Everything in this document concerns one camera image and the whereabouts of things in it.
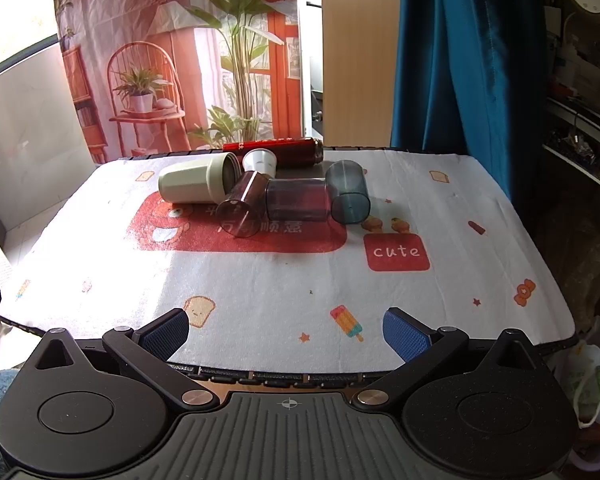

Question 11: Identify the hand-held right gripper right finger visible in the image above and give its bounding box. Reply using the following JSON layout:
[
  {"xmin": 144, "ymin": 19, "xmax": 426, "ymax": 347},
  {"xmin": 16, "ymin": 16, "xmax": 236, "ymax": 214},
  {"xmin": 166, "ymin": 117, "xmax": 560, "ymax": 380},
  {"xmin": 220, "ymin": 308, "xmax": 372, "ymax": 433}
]
[{"xmin": 352, "ymin": 306, "xmax": 548, "ymax": 411}]

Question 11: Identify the printed plant backdrop cloth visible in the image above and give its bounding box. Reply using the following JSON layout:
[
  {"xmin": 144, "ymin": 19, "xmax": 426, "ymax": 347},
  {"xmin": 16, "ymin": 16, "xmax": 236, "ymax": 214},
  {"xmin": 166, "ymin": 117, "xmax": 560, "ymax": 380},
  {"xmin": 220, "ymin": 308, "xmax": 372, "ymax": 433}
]
[{"xmin": 50, "ymin": 0, "xmax": 326, "ymax": 166}]

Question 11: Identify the printed white table mat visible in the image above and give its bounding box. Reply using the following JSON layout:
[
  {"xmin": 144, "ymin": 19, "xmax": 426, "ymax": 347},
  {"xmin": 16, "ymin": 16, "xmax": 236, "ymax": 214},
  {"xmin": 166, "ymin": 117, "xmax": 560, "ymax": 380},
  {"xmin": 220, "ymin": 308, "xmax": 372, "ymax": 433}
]
[{"xmin": 0, "ymin": 149, "xmax": 577, "ymax": 376}]

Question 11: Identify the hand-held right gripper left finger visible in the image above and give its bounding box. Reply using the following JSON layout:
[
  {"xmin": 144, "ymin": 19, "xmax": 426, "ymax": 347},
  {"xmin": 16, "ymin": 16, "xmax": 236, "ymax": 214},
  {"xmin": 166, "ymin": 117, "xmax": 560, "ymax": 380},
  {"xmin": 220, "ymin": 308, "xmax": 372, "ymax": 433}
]
[{"xmin": 26, "ymin": 307, "xmax": 221, "ymax": 411}]

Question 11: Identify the blue transparent cup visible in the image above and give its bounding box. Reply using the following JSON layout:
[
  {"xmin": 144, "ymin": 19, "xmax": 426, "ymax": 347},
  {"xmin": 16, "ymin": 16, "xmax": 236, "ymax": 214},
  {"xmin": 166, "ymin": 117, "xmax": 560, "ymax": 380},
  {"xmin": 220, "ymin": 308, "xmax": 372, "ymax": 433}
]
[{"xmin": 325, "ymin": 159, "xmax": 371, "ymax": 226}]

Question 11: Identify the small white cup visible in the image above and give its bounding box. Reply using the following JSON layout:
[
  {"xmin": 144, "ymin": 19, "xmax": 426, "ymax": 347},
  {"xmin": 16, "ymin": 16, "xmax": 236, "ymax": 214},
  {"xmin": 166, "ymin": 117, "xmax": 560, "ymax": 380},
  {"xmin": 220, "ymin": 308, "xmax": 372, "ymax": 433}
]
[{"xmin": 243, "ymin": 148, "xmax": 277, "ymax": 179}]

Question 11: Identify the white plastic bag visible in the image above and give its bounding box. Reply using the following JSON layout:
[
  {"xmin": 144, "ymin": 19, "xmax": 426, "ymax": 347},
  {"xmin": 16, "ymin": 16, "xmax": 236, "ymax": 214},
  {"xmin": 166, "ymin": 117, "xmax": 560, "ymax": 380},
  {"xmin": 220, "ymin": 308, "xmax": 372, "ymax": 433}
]
[{"xmin": 555, "ymin": 315, "xmax": 600, "ymax": 429}]

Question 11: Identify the cream cup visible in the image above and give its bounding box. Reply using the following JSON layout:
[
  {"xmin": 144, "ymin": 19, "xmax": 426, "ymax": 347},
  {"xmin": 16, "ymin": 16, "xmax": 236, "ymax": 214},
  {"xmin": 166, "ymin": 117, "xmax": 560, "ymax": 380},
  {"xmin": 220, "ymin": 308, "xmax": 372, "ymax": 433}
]
[{"xmin": 158, "ymin": 152, "xmax": 242, "ymax": 205}]

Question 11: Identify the grey transparent cup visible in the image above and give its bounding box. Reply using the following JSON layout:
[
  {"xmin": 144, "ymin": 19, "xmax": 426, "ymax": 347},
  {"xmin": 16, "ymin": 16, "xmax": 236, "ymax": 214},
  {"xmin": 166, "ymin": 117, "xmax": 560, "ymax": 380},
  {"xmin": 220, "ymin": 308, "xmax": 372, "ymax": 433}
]
[{"xmin": 265, "ymin": 178, "xmax": 331, "ymax": 224}]

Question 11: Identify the wooden board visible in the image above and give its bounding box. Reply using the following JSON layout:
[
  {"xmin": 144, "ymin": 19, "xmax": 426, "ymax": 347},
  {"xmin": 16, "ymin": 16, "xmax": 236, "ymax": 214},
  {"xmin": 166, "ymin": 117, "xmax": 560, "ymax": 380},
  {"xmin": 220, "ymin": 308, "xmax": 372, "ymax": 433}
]
[{"xmin": 321, "ymin": 0, "xmax": 402, "ymax": 149}]

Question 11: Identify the brown transparent cup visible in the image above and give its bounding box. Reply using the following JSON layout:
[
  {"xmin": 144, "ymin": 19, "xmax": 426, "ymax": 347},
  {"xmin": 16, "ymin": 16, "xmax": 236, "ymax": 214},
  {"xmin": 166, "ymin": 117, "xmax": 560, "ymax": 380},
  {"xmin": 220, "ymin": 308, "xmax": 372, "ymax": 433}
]
[{"xmin": 216, "ymin": 170, "xmax": 272, "ymax": 239}]

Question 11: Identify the red thermos bottle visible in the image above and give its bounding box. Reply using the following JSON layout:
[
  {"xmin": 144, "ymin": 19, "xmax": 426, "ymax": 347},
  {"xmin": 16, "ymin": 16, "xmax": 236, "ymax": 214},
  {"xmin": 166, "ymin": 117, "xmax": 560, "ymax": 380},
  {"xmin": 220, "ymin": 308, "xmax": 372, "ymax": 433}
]
[{"xmin": 222, "ymin": 136, "xmax": 324, "ymax": 165}]

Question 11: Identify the blue curtain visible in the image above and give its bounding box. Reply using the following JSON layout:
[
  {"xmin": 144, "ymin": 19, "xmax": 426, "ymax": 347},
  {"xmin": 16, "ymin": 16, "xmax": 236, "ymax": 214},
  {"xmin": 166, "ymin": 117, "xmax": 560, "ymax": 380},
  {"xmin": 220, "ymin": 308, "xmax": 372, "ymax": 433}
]
[{"xmin": 390, "ymin": 0, "xmax": 551, "ymax": 211}]

